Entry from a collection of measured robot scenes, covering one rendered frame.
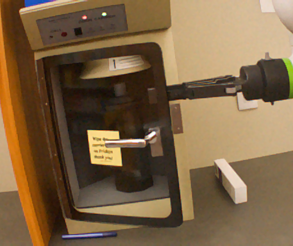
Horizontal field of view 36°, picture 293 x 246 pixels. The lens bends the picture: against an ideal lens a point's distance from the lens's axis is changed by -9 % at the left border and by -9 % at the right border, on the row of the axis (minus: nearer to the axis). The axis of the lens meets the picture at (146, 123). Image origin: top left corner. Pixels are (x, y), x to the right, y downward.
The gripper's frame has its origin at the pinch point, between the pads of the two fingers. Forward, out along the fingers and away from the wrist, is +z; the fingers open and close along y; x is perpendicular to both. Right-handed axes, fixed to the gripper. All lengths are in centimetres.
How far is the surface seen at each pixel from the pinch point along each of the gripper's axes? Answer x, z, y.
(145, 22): -15.2, 1.9, -6.6
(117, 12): -18.2, 7.4, -3.5
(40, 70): -8.0, 26.7, -9.5
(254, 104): 16, -32, -54
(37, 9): -22.1, 24.0, 0.1
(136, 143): 7.7, 7.3, 5.8
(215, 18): -13, -23, -54
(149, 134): 7.4, 4.5, 2.3
